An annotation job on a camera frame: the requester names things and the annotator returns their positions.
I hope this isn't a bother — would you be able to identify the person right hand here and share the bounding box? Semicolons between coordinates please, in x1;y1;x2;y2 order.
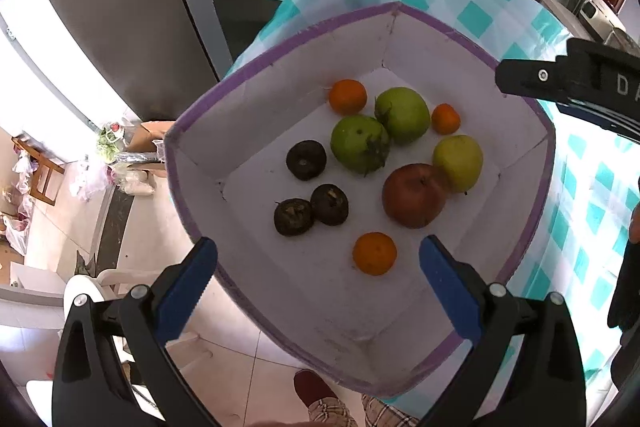
608;205;639;333

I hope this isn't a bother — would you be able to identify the purple storage box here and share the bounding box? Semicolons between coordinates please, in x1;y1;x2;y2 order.
165;3;555;398

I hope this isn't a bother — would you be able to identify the wooden stool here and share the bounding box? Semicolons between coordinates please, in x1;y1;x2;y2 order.
11;136;65;206

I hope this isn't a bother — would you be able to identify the teal white checkered tablecloth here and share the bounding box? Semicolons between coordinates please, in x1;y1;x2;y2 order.
239;0;639;419

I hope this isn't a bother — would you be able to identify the red apple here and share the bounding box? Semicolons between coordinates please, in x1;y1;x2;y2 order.
382;164;450;229

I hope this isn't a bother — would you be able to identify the person foot in slipper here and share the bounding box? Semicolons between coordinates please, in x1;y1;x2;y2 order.
293;369;337;409

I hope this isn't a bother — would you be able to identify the orange tangerine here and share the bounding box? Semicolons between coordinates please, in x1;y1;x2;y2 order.
432;103;461;135
352;232;397;277
328;79;368;116

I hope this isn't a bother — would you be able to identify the yellow green apple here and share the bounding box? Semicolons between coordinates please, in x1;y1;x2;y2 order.
432;134;484;193

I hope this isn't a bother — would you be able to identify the cardboard box on floor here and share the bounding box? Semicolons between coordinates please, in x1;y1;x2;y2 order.
125;121;174;153

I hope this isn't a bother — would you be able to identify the dark passion fruit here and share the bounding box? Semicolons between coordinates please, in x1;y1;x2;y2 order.
285;140;326;181
310;183;349;227
273;198;314;237

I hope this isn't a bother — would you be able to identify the white microwave oven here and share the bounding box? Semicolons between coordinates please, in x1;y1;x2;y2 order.
578;0;626;41

